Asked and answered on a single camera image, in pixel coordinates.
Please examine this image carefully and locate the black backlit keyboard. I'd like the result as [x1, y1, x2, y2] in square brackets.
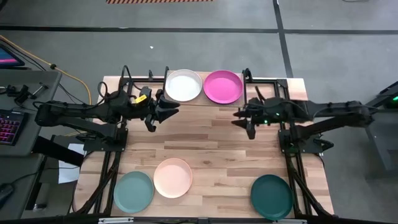
[0, 109, 29, 146]

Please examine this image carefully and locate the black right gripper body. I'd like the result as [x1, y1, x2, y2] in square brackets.
[245, 86, 275, 140]

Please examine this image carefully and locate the black flat bar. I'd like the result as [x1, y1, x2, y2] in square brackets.
[32, 136, 85, 167]

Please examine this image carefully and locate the dark green plate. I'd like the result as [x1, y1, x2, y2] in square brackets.
[250, 174, 294, 221]

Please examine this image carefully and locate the white plate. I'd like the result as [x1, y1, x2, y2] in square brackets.
[165, 68, 203, 103]

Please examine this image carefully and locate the black metal table frame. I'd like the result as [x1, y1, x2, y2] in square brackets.
[70, 76, 336, 218]

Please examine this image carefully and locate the black clamp tool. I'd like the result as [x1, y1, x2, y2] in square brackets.
[0, 82, 49, 105]

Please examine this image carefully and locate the computer monitor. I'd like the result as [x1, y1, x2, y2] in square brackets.
[0, 43, 25, 68]

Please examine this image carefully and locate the silver metal bracket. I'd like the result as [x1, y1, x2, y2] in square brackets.
[98, 217, 134, 224]
[272, 218, 308, 224]

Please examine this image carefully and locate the grey side desk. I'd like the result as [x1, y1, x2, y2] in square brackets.
[0, 68, 63, 156]

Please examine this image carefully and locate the white paper sheet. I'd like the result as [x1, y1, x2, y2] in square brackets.
[58, 142, 87, 184]

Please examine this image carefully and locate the black computer mouse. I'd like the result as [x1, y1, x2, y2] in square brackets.
[0, 183, 15, 206]

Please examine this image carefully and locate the grey metal stand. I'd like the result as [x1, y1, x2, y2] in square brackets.
[363, 80, 398, 172]

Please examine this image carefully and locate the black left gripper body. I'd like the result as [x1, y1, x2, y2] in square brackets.
[136, 86, 163, 133]

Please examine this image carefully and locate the peach plate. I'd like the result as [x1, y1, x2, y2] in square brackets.
[153, 157, 193, 199]

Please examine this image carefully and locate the yellow cable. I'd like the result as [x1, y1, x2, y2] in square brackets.
[0, 34, 93, 106]

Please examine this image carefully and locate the wooden shelf with black legs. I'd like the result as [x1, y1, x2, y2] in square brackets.
[160, 66, 249, 116]

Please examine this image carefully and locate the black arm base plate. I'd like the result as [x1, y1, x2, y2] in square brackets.
[279, 129, 334, 155]
[83, 129, 128, 152]

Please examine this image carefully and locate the dark grey low desk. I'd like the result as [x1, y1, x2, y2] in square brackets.
[0, 154, 44, 220]

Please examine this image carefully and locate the pink plate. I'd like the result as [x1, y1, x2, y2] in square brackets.
[203, 70, 244, 105]

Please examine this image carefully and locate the sage green plate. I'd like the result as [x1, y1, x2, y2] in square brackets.
[113, 171, 155, 214]

